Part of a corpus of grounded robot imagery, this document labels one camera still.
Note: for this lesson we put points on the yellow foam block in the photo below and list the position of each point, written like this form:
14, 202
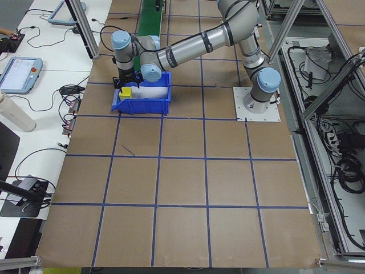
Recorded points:
126, 94

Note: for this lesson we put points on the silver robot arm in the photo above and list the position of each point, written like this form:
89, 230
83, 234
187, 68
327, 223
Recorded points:
194, 48

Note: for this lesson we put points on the person hand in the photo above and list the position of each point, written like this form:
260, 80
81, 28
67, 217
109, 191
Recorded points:
4, 30

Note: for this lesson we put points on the green conveyor belt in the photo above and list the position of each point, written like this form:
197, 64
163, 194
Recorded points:
148, 20

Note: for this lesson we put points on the white foam bin liner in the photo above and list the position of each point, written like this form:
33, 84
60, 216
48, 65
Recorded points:
151, 92

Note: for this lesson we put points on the blue plastic storage bin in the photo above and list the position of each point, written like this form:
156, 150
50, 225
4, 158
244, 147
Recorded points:
142, 107

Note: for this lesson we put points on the small red circuit board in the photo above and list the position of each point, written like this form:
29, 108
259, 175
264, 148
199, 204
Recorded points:
68, 127
74, 105

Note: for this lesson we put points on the black power adapter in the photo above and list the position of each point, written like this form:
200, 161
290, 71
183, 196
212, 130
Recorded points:
76, 30
348, 140
68, 90

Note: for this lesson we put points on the light blue teach pendant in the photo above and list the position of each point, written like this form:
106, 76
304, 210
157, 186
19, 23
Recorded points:
61, 14
20, 75

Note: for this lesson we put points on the black red electronics board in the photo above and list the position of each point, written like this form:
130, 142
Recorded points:
11, 44

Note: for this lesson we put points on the black flat panel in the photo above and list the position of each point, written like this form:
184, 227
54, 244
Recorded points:
8, 148

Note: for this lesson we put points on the grey adapter box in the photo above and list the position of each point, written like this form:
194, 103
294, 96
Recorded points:
27, 182

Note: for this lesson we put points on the black stand bar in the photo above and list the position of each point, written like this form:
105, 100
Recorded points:
17, 190

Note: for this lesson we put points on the white container grey cloth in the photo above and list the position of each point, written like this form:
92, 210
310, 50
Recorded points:
316, 62

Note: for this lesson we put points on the white power strip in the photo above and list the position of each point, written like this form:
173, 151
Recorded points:
332, 137

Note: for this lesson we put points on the aluminium corner profile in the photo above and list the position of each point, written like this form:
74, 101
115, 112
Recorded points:
20, 262
339, 262

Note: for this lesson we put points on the aluminium profile post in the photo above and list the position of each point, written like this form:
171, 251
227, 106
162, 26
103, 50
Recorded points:
84, 31

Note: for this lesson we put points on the white square base plate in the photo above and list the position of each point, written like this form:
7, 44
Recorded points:
258, 31
271, 115

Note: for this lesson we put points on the aluminium bar frame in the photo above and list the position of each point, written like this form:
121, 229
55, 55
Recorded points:
319, 100

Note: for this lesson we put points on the small grey metal bracket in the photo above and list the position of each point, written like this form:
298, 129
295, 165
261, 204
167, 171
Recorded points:
320, 221

